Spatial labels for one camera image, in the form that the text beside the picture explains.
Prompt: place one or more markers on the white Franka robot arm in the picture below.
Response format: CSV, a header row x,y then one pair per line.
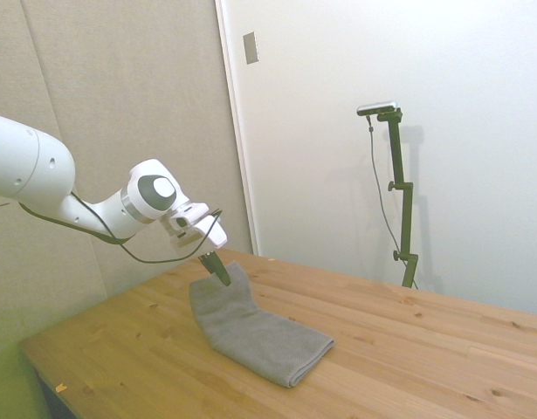
x,y
28,161

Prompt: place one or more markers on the white door frame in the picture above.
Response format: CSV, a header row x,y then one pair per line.
x,y
238,131

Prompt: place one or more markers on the black camera stand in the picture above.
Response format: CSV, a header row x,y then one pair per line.
x,y
397,157

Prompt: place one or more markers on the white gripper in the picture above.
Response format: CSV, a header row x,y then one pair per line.
x,y
215,233

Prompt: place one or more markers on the silver bar camera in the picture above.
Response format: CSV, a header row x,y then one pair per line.
x,y
377,107

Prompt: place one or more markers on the grey towel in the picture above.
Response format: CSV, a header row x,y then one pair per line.
x,y
259,336

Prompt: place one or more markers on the grey wall plate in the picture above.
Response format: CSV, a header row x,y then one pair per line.
x,y
250,48

